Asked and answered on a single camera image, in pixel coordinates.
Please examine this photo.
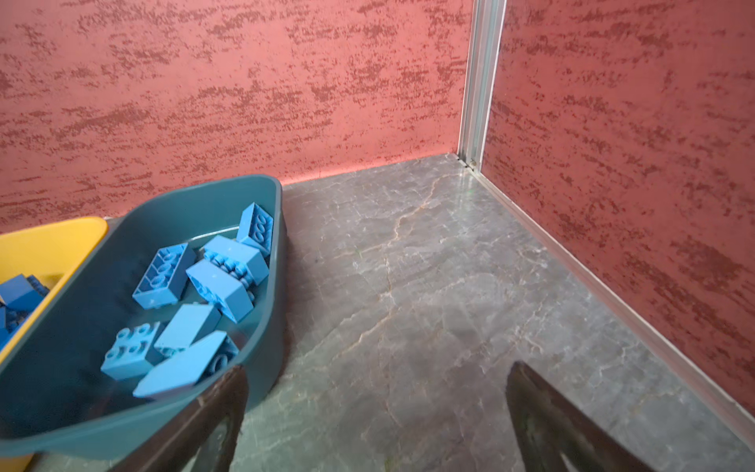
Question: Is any dark teal plastic bin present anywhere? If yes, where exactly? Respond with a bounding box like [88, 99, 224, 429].
[1, 175, 287, 459]

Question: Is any light blue small lego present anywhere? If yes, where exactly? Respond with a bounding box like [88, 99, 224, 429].
[236, 203, 274, 258]

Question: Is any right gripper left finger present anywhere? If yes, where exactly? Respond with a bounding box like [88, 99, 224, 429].
[111, 366, 249, 471]

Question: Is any light blue hollow lego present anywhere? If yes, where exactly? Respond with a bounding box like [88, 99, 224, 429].
[186, 260, 254, 324]

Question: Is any right aluminium corner post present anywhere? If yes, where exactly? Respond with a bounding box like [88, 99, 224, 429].
[456, 0, 507, 172]

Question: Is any yellow plastic bin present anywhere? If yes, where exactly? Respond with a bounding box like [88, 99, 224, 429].
[0, 215, 110, 472]

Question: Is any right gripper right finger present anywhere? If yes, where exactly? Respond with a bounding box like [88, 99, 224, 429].
[505, 361, 651, 471]

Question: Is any light blue sloped lego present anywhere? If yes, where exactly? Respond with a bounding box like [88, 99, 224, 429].
[133, 330, 239, 399]

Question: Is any light blue long lego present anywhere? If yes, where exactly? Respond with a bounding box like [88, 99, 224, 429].
[202, 235, 269, 290]

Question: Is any dark blue lego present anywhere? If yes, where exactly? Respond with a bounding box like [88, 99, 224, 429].
[1, 275, 49, 313]

